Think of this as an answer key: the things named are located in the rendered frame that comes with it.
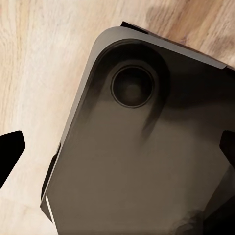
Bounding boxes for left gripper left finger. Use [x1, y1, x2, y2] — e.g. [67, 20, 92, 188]
[0, 130, 25, 189]

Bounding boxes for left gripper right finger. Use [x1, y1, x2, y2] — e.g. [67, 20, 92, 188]
[219, 130, 235, 170]

